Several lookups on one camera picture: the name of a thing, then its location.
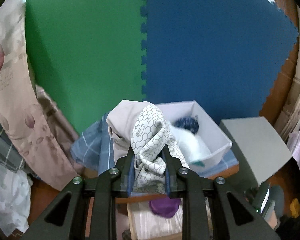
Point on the purple underwear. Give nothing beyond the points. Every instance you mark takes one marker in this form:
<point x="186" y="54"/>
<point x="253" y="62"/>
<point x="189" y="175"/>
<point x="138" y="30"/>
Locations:
<point x="165" y="207"/>

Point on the blue checked cloth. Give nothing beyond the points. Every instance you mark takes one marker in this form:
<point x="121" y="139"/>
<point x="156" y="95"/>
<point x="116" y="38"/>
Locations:
<point x="94" y="150"/>

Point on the navy floral underwear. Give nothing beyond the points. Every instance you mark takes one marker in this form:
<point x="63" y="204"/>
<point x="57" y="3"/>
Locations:
<point x="189" y="123"/>

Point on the white floral bedding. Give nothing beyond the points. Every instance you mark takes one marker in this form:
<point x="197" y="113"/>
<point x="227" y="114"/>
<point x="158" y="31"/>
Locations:
<point x="15" y="201"/>

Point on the grey cube stool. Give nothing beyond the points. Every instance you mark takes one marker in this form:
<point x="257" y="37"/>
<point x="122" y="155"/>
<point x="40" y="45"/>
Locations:
<point x="259" y="149"/>

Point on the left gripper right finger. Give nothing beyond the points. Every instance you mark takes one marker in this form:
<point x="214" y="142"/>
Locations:
<point x="212" y="209"/>

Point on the blue foam mat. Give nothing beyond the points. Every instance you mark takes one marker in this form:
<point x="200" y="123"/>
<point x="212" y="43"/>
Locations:
<point x="223" y="54"/>

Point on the white Xincci shoe box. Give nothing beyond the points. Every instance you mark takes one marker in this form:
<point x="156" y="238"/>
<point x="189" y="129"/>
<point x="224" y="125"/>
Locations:
<point x="214" y="147"/>

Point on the cardboard boxes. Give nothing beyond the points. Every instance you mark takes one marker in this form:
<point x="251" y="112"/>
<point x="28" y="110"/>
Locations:
<point x="290" y="114"/>

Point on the white hexagon pattern underwear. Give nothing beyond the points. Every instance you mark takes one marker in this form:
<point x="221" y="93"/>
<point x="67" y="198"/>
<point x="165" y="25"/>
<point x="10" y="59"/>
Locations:
<point x="142" y="127"/>

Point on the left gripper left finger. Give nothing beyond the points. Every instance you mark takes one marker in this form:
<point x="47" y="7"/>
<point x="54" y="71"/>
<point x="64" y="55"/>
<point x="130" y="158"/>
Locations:
<point x="66" y="216"/>

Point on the green foam mat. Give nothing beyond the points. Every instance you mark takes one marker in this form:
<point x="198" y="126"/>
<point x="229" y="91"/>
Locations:
<point x="86" y="54"/>

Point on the wooden drawer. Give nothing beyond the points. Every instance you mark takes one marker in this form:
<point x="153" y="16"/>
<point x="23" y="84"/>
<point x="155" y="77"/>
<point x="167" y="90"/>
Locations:
<point x="144" y="224"/>

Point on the grey plaid blanket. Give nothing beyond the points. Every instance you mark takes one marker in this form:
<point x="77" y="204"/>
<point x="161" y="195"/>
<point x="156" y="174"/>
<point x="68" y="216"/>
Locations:
<point x="9" y="156"/>

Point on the beige floral curtain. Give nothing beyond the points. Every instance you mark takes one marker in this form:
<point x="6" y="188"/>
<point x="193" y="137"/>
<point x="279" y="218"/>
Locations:
<point x="31" y="120"/>

